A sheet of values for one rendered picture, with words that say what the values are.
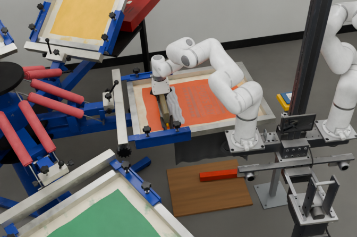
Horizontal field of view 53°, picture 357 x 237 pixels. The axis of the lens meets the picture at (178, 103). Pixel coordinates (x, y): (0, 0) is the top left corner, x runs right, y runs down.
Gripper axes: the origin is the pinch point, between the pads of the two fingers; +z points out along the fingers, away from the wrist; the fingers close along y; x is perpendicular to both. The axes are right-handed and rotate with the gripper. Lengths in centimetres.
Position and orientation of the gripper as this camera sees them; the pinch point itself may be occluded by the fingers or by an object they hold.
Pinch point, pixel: (161, 98)
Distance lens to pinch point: 213.4
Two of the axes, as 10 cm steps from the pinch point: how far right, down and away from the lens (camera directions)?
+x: -1.9, -6.3, 7.6
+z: 0.4, 7.6, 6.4
